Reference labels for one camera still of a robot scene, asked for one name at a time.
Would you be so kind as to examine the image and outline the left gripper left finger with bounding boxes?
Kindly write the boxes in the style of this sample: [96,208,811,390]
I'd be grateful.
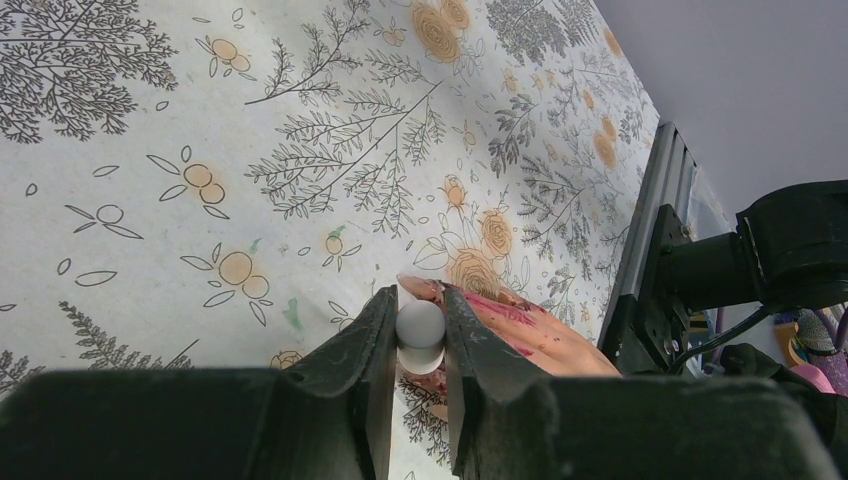
[1,286,398,479]

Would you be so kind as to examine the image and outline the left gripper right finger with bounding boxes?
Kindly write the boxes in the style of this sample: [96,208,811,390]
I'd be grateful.
[445,288,835,479]

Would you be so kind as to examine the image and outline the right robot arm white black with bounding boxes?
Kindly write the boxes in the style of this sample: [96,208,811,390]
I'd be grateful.
[657,180,847,312]

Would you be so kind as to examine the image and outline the person's hand dark nails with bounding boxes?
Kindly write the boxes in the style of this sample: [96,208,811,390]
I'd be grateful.
[398,275,623,403]

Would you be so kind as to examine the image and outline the floral patterned table cloth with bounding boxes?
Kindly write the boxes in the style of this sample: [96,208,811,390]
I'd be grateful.
[0,0,662,480]

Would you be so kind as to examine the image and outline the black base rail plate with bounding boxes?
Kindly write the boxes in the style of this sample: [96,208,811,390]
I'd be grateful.
[599,204,691,375]

